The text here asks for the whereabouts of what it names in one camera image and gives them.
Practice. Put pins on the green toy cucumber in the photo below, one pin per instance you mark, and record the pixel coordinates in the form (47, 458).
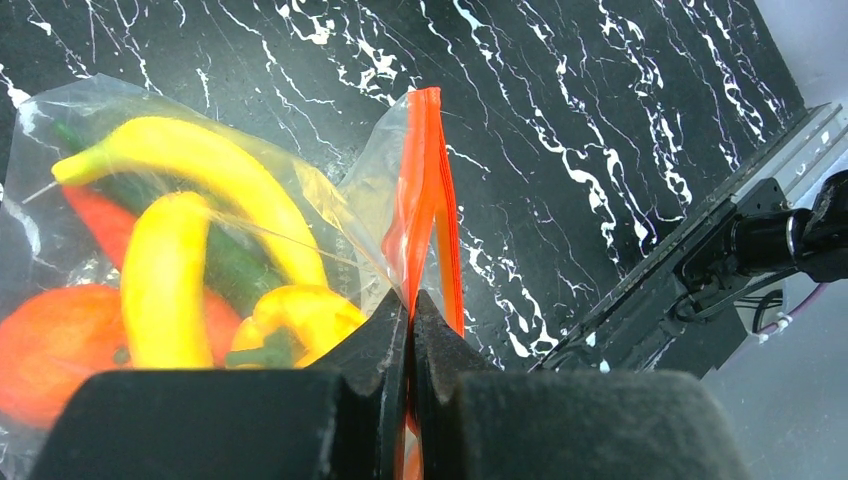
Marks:
(239, 274)

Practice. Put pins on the clear zip bag orange zipper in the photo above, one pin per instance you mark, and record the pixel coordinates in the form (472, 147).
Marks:
(391, 224)

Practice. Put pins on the orange toy carrot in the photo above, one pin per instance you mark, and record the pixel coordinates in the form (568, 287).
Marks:
(110, 224)

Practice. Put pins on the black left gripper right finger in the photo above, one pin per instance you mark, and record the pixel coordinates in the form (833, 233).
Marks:
(476, 421)

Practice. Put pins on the yellow toy pepper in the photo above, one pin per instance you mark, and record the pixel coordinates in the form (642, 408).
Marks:
(292, 327)

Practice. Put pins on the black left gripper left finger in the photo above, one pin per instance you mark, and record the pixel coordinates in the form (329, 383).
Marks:
(340, 418)

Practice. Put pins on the orange toy fruit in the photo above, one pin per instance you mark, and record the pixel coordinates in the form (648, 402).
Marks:
(58, 339)

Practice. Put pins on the yellow toy banana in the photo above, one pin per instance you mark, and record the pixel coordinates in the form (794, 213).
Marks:
(188, 150)
(162, 285)

